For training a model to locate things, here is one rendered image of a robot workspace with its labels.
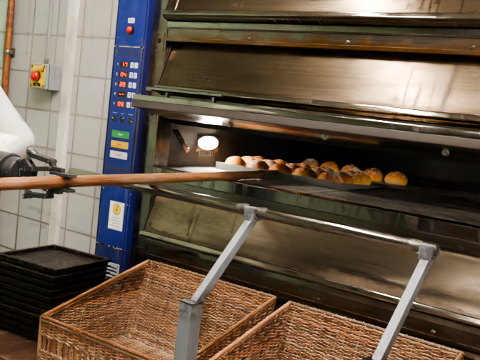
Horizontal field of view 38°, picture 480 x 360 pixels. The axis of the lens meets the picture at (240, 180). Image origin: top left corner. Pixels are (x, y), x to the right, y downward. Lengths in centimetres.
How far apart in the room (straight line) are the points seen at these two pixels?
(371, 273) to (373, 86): 54
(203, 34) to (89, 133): 65
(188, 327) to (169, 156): 104
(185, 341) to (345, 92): 88
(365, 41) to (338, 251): 62
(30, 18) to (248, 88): 118
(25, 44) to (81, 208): 76
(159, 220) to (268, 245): 47
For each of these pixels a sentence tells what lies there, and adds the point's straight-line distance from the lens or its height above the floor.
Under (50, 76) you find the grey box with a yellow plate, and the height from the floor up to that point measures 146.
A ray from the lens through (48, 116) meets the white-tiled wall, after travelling 299.
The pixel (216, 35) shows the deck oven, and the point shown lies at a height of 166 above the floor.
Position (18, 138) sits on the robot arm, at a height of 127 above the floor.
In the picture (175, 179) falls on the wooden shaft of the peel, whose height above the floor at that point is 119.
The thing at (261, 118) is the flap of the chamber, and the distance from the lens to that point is 209.
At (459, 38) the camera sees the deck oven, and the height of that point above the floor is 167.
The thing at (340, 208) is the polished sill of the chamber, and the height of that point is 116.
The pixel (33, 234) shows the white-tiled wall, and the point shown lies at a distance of 307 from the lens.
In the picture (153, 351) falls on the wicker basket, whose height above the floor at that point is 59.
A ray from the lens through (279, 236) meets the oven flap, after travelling 225.
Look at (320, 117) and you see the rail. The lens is 199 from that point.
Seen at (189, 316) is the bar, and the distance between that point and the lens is 170.
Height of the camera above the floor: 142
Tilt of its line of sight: 6 degrees down
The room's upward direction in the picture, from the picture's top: 6 degrees clockwise
